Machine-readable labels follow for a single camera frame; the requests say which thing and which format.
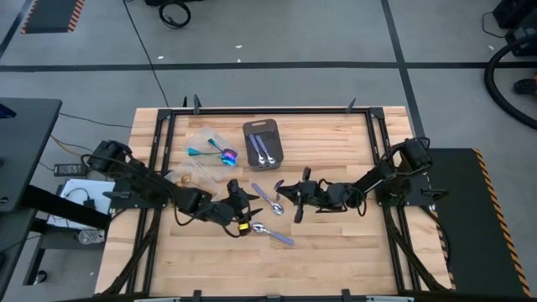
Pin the clear plastic bottle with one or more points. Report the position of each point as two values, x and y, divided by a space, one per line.
90 236

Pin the black desk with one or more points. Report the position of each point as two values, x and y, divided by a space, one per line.
25 147

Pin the black desk crossbar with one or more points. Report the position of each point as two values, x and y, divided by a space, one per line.
63 206

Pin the small hazard-striped black mat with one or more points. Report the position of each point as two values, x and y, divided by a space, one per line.
50 14

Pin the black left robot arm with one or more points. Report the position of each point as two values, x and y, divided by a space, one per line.
142 180

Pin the large hazard-striped black mat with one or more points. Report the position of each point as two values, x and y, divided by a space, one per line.
461 235

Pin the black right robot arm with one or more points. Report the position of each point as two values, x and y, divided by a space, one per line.
377 178

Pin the black power adapter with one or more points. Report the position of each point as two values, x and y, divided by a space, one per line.
69 170

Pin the small black rounded object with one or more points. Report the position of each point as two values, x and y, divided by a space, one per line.
524 86

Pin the dark grey plastic bin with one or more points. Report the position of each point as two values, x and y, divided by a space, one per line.
277 142

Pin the black aluminium table frame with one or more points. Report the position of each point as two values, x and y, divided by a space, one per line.
272 111

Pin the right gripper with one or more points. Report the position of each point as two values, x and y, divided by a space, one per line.
312 195

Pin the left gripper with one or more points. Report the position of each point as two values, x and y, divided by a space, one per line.
235 209

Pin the white flat box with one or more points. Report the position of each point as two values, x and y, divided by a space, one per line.
79 189

